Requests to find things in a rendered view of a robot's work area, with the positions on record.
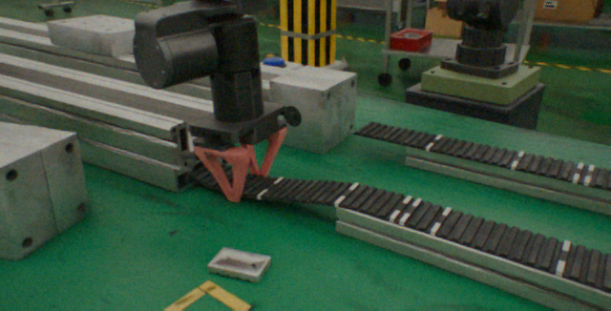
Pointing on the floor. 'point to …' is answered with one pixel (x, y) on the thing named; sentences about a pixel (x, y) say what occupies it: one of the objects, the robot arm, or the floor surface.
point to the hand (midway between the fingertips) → (246, 185)
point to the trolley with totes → (418, 42)
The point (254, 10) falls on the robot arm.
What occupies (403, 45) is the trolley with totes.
